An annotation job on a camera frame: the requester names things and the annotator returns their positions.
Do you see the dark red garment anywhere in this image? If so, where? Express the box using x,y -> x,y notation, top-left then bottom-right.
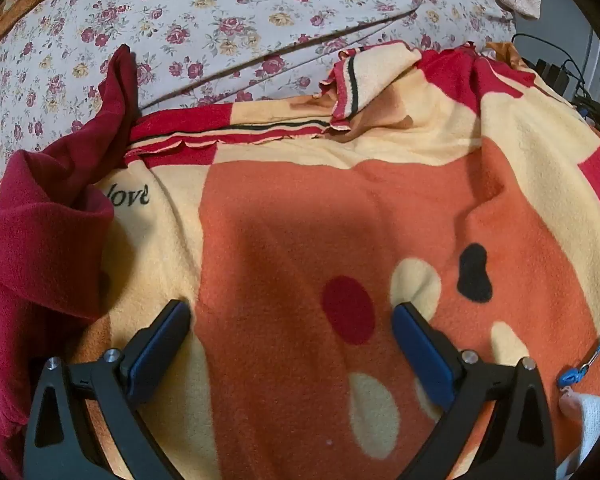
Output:
0,46 -> 138,479

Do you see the white floral quilt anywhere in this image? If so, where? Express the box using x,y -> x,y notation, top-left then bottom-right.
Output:
0,0 -> 515,177

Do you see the orange cream red fleece blanket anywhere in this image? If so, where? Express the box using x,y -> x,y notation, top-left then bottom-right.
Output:
31,41 -> 600,479

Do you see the white cloth piece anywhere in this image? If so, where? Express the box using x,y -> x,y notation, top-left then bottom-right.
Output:
556,387 -> 600,479

